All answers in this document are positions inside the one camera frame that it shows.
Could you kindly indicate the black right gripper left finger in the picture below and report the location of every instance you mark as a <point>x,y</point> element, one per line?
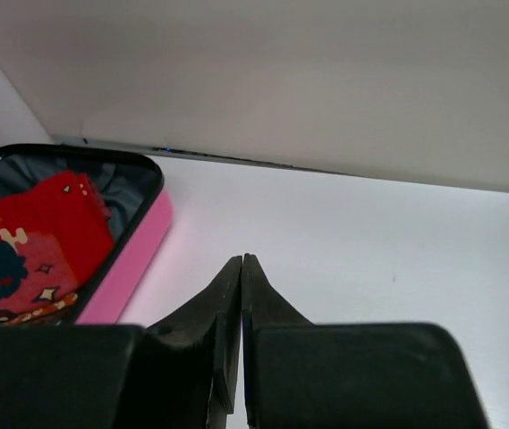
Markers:
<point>178,373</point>

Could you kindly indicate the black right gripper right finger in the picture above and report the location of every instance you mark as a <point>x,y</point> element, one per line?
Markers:
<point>298,374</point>

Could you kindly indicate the pink hard-shell suitcase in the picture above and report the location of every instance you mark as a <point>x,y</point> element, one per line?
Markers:
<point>132,187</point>

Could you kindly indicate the red cartoon print cloth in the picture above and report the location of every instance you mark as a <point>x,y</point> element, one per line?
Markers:
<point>53,238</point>

